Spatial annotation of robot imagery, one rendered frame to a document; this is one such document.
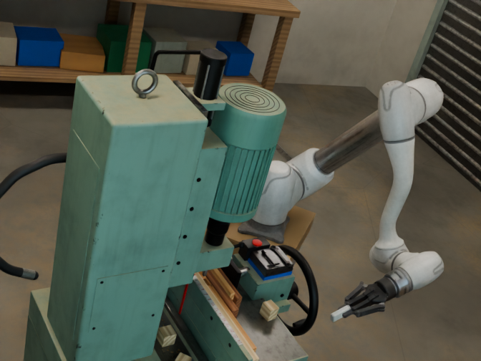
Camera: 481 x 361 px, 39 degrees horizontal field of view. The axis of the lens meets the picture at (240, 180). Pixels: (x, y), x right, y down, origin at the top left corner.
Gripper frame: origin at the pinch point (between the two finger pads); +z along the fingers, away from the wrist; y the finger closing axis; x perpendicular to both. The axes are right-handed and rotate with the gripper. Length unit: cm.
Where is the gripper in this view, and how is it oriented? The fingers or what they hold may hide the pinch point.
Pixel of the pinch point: (340, 313)
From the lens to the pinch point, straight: 228.9
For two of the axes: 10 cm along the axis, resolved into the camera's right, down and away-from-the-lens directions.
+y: 4.9, 5.5, -6.7
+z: -8.7, 3.8, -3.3
